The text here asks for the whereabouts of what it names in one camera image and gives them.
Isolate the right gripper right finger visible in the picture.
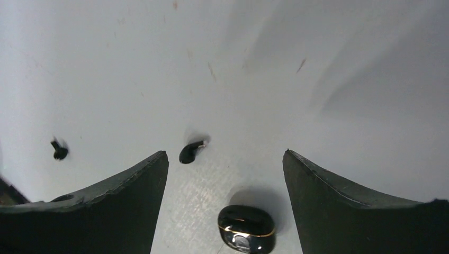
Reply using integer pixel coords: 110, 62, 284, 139
282, 150, 448, 253

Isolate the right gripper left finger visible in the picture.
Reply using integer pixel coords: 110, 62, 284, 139
1, 151, 169, 253

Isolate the black earbud charging case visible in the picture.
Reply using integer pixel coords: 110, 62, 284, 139
217, 205, 276, 253

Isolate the black earbud lower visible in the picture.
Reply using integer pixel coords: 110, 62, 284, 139
50, 137, 69, 161

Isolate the black earbud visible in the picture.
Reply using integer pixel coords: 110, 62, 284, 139
50, 137, 69, 161
179, 140, 207, 164

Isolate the black earbud upper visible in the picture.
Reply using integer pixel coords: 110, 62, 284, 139
179, 140, 207, 164

